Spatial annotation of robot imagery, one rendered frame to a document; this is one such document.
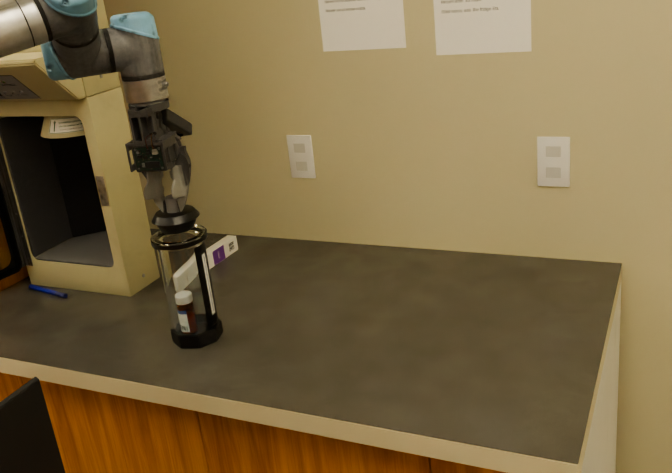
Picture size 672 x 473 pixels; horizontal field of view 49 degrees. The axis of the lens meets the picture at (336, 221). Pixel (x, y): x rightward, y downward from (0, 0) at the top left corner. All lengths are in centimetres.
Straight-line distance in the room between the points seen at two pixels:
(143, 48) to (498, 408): 83
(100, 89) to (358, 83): 59
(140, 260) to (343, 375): 67
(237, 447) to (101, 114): 77
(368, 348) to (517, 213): 55
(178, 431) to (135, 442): 13
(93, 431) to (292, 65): 95
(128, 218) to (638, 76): 115
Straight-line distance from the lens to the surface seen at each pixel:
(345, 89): 181
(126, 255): 177
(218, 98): 199
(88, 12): 122
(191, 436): 148
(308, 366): 138
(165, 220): 141
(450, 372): 133
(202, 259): 145
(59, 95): 167
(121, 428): 159
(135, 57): 133
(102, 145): 170
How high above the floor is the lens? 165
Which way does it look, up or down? 20 degrees down
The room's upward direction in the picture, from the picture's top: 6 degrees counter-clockwise
